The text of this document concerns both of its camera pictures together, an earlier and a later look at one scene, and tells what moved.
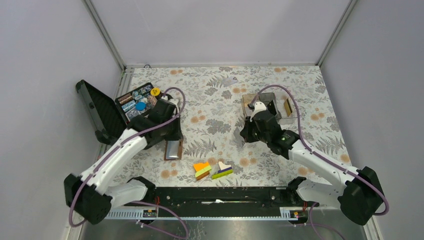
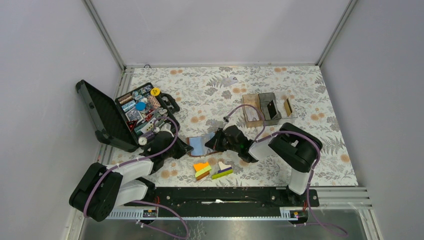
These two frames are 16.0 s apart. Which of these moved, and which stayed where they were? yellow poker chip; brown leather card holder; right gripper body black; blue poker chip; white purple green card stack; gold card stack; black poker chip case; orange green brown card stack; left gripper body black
Moved: brown leather card holder; left gripper body black; right gripper body black
Stayed: white purple green card stack; blue poker chip; black poker chip case; orange green brown card stack; yellow poker chip; gold card stack
